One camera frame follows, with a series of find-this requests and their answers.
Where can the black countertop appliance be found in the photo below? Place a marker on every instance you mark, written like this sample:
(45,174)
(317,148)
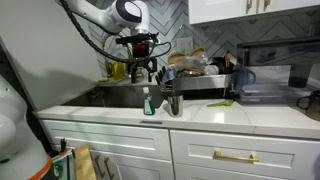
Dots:
(276,53)

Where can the blue mug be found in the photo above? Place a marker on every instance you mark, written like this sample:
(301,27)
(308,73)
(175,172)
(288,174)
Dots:
(169,74)

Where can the clear plastic container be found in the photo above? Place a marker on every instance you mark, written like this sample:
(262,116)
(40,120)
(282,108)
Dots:
(190,62)

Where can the small black clamp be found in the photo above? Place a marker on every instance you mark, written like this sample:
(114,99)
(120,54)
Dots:
(63,145)

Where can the stainless steel sink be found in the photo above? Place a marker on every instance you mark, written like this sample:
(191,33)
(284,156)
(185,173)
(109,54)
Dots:
(116,98)

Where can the yellow cloth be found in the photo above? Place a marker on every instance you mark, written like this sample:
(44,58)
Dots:
(116,70)

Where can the green plastic scoop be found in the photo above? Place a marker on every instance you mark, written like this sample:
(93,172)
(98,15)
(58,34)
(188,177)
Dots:
(221,103)

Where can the shiny metal cup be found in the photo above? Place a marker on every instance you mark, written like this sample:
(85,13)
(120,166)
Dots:
(175,106)

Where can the dark round bowl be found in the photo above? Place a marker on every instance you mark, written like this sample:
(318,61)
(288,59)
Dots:
(192,72)

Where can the green tinted clear box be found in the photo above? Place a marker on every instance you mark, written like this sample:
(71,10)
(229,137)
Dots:
(63,166)

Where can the white bowl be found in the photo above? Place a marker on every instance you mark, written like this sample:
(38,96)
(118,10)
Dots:
(211,70)

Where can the white wall outlet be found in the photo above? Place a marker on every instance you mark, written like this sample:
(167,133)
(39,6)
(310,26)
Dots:
(184,45)

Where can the white lower cabinet door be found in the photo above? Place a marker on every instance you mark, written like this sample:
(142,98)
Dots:
(140,168)

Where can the stainless steel dish rack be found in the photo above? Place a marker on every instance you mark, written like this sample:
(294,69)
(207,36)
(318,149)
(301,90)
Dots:
(200,82)

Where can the blue tinted pitcher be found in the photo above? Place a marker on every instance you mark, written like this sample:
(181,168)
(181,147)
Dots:
(243,80)

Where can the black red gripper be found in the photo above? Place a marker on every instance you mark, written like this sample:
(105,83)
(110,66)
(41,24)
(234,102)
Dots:
(140,51)

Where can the wooden cutting board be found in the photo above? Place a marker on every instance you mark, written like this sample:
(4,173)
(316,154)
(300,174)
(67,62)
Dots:
(84,163)

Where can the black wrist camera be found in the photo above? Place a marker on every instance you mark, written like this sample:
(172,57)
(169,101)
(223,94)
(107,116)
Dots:
(136,38)

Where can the black dishes pile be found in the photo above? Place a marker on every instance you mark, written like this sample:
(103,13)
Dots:
(221,65)

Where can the green bottle white cap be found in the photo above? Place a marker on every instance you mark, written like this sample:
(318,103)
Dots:
(149,106)

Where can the plain white drawer front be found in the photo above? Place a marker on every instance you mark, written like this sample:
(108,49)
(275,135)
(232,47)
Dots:
(106,138)

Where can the dark glass mug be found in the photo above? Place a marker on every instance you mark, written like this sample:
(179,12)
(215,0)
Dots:
(315,105)

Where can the white upper cabinet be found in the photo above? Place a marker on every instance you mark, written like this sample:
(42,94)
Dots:
(220,10)

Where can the clear plastic storage box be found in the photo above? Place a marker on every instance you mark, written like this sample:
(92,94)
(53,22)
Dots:
(266,90)

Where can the brass spring faucet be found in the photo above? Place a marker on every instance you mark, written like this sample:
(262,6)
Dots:
(137,76)

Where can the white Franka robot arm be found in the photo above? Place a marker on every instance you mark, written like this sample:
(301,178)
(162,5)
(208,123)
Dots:
(126,13)

